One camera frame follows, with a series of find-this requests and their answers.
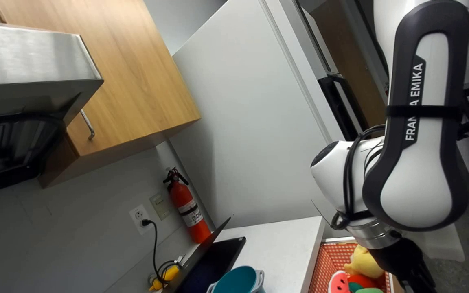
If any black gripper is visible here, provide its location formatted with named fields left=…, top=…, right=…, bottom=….
left=371, top=237, right=438, bottom=293

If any wooden drawer with metal handle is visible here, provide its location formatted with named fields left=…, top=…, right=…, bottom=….
left=306, top=233, right=404, bottom=293

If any orange drawer liner mat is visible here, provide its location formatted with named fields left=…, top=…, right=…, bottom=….
left=309, top=242, right=396, bottom=293

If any yellow plush toy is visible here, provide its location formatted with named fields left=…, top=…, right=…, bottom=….
left=342, top=243, right=386, bottom=282

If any red round toy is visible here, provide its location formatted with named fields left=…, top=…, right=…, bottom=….
left=347, top=272, right=378, bottom=290

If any watermelon slice toy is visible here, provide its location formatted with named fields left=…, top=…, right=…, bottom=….
left=326, top=269, right=353, bottom=293

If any teal pot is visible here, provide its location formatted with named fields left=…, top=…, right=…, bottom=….
left=205, top=264, right=265, bottom=293

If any black glossy cooktop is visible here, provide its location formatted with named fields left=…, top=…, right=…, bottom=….
left=169, top=217, right=248, bottom=293

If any white refrigerator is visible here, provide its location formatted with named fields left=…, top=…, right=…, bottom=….
left=168, top=0, right=394, bottom=230

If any red fire extinguisher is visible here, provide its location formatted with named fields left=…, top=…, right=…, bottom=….
left=161, top=168, right=215, bottom=246

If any small yellow toy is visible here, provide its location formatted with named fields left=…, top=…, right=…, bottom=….
left=147, top=261, right=184, bottom=293

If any white outlet with plug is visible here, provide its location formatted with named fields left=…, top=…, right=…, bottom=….
left=129, top=204, right=151, bottom=228

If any large wooden upper cabinet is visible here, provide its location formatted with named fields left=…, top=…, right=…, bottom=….
left=0, top=0, right=202, bottom=189

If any steel range hood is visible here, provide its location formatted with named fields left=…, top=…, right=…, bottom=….
left=0, top=22, right=106, bottom=201

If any beige wall switch plate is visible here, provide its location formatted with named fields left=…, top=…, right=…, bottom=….
left=150, top=193, right=173, bottom=220

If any black power cable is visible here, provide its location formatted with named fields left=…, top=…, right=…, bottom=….
left=140, top=217, right=163, bottom=279

